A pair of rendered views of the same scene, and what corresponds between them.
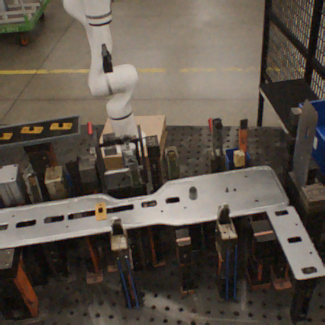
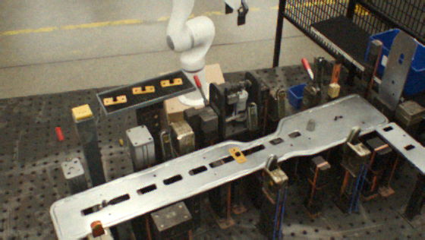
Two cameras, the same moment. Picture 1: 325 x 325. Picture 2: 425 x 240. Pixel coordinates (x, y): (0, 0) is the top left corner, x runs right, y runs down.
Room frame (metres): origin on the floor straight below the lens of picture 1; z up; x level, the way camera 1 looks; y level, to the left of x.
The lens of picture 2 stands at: (-0.10, 0.85, 2.35)
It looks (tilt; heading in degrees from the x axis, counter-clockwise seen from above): 41 degrees down; 337
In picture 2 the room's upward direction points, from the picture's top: straight up
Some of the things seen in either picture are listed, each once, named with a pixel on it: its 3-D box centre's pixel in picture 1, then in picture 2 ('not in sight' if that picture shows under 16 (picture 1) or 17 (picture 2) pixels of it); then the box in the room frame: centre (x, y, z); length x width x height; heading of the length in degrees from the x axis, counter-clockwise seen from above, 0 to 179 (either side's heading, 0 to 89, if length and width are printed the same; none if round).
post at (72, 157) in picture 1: (80, 194); (192, 146); (1.29, 0.35, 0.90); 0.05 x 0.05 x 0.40; 4
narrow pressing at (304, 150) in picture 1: (303, 146); (396, 71); (1.12, -0.49, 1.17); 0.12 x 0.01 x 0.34; 4
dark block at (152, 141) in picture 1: (157, 180); (257, 122); (1.31, 0.03, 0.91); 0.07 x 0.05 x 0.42; 4
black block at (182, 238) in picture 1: (186, 263); (316, 187); (0.93, -0.04, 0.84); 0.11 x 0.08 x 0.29; 4
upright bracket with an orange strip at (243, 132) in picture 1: (241, 169); (330, 101); (1.27, -0.32, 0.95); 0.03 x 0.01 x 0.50; 94
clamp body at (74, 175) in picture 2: not in sight; (80, 200); (1.21, 0.84, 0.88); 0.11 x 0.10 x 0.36; 4
